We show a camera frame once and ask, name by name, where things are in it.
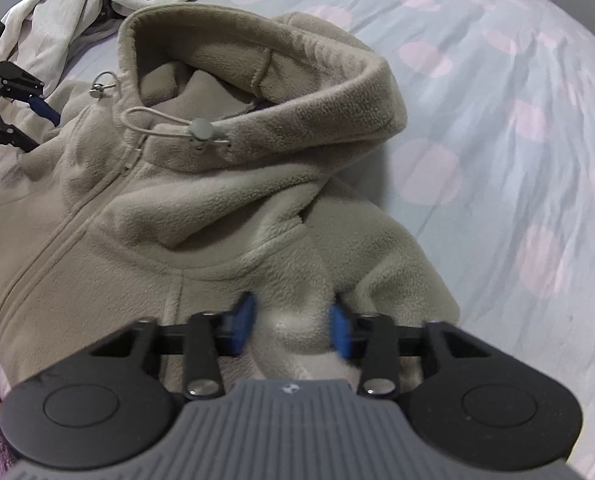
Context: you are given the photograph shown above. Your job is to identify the beige fleece zip hoodie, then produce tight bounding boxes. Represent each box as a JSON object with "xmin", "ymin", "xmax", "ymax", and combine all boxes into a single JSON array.
[{"xmin": 0, "ymin": 3, "xmax": 459, "ymax": 385}]

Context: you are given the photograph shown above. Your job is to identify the polka dot bed sheet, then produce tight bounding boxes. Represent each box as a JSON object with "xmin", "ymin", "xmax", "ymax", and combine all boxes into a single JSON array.
[{"xmin": 0, "ymin": 0, "xmax": 595, "ymax": 480}]

